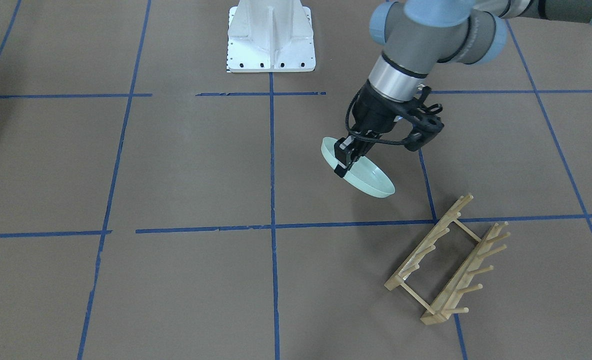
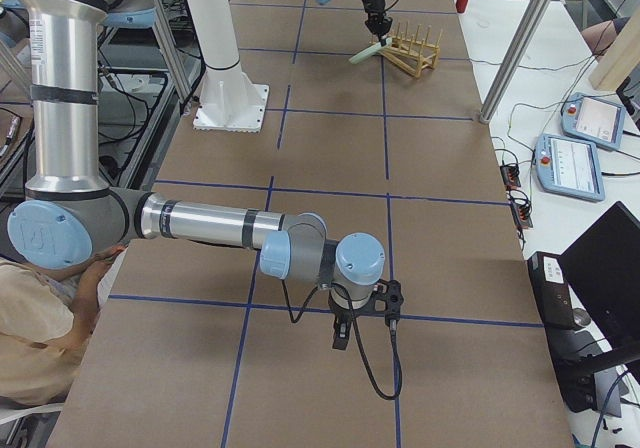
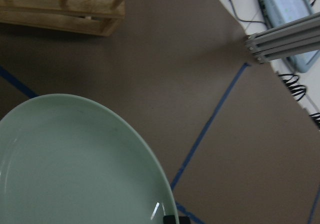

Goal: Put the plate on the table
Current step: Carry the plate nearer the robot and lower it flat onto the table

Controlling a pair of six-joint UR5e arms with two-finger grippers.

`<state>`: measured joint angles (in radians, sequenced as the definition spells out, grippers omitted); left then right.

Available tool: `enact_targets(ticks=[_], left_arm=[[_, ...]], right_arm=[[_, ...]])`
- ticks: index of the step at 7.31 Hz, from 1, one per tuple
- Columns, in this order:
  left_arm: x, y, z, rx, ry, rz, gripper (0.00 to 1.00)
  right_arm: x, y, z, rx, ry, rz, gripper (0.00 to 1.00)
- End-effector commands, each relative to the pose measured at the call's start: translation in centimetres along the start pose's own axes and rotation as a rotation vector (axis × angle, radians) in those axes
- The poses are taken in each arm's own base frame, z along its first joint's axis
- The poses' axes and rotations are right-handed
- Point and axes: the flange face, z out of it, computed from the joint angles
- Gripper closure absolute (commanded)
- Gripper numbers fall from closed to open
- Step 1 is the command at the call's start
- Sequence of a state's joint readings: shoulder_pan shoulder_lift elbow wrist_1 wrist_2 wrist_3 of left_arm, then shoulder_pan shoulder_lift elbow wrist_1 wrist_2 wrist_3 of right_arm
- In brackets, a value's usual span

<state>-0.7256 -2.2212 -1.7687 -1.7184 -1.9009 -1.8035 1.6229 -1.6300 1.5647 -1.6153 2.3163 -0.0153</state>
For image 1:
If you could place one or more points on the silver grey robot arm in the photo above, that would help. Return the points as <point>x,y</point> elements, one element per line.
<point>415,36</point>

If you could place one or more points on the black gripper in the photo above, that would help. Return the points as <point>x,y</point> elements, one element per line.
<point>373,115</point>

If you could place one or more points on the wooden plate rack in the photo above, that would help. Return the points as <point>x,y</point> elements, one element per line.
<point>466,254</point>

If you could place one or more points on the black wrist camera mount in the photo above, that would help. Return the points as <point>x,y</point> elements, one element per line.
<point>426,123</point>

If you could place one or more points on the light green plate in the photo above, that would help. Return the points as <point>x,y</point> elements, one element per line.
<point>364,175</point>

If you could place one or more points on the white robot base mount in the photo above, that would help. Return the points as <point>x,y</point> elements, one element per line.
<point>270,36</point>

